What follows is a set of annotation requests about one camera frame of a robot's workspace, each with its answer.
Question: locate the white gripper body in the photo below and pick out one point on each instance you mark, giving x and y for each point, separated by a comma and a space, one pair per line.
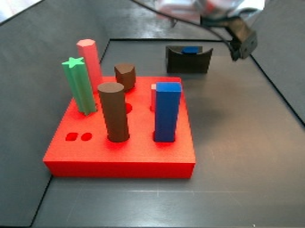
182, 9

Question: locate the blue square-circle object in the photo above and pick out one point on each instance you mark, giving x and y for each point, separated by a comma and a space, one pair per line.
190, 50

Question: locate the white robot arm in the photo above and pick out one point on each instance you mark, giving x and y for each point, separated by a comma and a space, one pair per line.
219, 9

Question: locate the black curved regrasp stand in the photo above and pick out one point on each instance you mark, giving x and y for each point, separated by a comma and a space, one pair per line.
187, 63

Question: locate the tall blue square peg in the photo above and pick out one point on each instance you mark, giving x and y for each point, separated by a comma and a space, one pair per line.
165, 110

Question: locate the red peg fixture block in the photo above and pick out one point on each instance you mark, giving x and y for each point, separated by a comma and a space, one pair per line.
81, 153

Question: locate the short brown pentagon peg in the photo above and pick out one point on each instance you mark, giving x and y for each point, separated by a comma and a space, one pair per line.
125, 75

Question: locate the short red-white peg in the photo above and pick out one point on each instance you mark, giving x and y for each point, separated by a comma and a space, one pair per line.
152, 97

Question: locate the pink hexagonal peg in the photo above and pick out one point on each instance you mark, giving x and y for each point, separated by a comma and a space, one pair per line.
88, 52

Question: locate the tall brown cylinder peg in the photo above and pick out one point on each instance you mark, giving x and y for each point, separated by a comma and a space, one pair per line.
112, 100

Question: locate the green star peg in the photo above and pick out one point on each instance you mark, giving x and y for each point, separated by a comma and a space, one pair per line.
76, 75

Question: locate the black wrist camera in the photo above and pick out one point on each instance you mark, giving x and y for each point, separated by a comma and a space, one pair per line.
243, 37

